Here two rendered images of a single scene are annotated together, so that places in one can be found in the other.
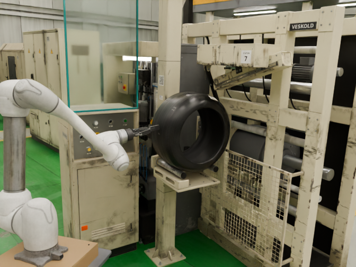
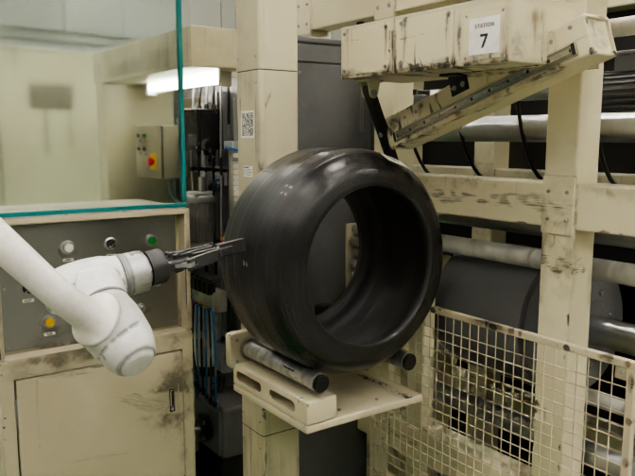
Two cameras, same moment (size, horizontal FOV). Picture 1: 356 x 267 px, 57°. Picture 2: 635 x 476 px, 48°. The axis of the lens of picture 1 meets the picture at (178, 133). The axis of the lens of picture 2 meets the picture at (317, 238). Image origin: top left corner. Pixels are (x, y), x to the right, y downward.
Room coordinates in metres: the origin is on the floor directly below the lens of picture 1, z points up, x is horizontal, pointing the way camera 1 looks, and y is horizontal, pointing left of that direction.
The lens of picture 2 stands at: (0.51, 0.03, 1.48)
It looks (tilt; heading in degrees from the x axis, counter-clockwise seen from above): 8 degrees down; 358
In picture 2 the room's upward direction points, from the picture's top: straight up
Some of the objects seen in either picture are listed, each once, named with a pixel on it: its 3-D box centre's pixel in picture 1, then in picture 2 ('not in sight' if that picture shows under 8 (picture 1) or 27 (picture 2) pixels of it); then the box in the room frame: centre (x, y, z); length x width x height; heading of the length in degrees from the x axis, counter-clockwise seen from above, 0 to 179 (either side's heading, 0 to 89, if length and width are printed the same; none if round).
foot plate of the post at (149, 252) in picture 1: (165, 252); not in sight; (2.53, 0.08, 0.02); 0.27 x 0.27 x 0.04; 33
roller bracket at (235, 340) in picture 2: (174, 158); (289, 339); (2.47, 0.02, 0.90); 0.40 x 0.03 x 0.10; 123
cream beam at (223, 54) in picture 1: (235, 55); (447, 46); (2.38, -0.39, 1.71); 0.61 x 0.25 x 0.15; 33
